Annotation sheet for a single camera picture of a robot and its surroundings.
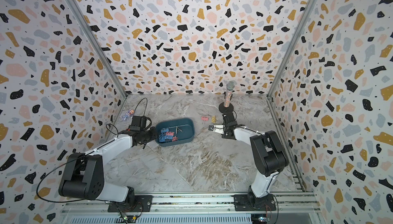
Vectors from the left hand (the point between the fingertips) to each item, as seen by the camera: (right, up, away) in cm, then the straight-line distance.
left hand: (159, 132), depth 92 cm
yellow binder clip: (+34, +7, +15) cm, 37 cm away
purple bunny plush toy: (-26, +11, +15) cm, 31 cm away
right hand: (+42, +3, +7) cm, 43 cm away
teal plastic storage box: (+8, 0, +6) cm, 10 cm away
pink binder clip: (+27, +8, +13) cm, 31 cm away
